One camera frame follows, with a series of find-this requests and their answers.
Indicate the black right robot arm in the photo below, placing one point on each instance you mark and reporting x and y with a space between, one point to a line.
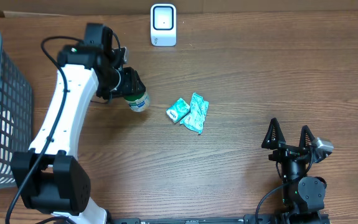
303 195

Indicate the grey plastic mesh basket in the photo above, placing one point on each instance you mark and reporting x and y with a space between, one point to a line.
16 114

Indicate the green cap white bottle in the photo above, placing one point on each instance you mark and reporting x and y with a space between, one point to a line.
138 103

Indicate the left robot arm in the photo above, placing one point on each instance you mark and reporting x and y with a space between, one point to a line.
48 176

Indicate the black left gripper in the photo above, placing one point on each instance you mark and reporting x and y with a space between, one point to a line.
131 86

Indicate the brown cardboard backboard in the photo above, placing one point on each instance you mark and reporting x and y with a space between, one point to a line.
121 7

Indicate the white barcode scanner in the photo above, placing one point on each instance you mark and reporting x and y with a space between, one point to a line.
163 24

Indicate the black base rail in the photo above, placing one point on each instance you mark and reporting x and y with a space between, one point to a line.
246 219

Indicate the small teal tissue pack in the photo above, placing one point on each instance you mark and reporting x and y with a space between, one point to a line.
178 110

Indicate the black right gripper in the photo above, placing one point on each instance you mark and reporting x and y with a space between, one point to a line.
286 152

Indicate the teal wet wipes pack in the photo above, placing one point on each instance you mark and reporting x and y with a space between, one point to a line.
194 120

